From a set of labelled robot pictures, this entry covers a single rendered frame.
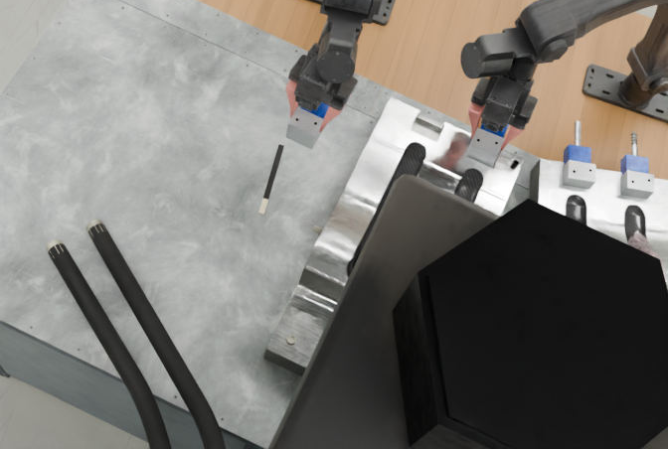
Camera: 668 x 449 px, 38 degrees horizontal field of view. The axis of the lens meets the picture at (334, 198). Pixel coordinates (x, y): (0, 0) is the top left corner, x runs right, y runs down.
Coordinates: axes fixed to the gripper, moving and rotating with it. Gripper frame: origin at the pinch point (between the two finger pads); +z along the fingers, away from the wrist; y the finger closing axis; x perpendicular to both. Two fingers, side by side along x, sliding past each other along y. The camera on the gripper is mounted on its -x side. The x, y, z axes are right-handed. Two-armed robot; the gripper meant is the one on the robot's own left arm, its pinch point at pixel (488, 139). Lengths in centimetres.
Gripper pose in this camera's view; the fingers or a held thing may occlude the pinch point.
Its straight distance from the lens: 166.9
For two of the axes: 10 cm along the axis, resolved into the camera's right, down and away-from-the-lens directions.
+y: 9.1, 3.9, -1.5
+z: -2.0, 7.2, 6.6
